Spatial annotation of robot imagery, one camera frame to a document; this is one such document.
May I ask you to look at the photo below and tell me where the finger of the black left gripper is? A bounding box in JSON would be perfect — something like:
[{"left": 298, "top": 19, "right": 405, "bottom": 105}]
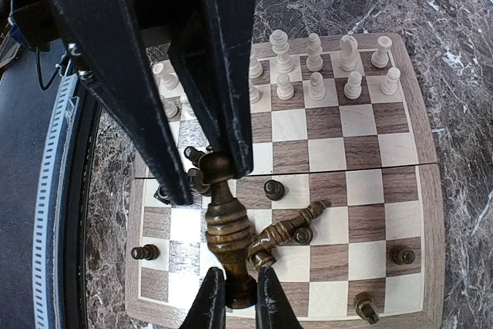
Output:
[
  {"left": 168, "top": 0, "right": 256, "bottom": 178},
  {"left": 49, "top": 0, "right": 193, "bottom": 205}
]

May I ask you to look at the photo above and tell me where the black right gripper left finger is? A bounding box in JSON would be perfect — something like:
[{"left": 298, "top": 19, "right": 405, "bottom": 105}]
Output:
[{"left": 180, "top": 267, "right": 226, "bottom": 329}]

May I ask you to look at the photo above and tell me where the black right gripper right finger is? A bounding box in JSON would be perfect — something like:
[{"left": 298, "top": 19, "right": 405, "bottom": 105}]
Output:
[{"left": 256, "top": 267, "right": 300, "bottom": 329}]

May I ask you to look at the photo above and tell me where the dark chess bishop piece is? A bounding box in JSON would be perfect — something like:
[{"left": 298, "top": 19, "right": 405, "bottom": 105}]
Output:
[{"left": 200, "top": 152, "right": 257, "bottom": 309}]

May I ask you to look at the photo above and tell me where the dark chess pawn corner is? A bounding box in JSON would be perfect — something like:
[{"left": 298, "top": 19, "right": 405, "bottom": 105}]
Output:
[{"left": 390, "top": 245, "right": 416, "bottom": 265}]

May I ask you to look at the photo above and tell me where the pile of dark chess pieces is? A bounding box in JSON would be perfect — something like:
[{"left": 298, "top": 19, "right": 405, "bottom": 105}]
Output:
[{"left": 153, "top": 146, "right": 332, "bottom": 268}]

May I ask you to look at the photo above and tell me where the wooden chess board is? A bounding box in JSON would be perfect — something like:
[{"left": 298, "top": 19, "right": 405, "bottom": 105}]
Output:
[{"left": 123, "top": 32, "right": 448, "bottom": 329}]

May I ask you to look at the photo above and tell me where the white chess pieces row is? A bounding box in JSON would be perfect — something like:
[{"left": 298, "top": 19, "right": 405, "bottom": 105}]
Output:
[{"left": 152, "top": 30, "right": 402, "bottom": 120}]

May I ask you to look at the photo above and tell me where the white slotted cable duct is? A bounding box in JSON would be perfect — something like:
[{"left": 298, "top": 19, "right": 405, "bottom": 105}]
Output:
[{"left": 32, "top": 74, "right": 79, "bottom": 328}]

